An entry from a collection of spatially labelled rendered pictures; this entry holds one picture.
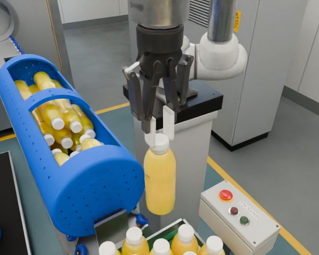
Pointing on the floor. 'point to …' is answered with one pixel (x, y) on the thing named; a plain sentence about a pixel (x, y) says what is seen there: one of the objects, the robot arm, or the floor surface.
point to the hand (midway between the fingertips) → (159, 127)
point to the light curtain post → (60, 40)
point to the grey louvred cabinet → (242, 134)
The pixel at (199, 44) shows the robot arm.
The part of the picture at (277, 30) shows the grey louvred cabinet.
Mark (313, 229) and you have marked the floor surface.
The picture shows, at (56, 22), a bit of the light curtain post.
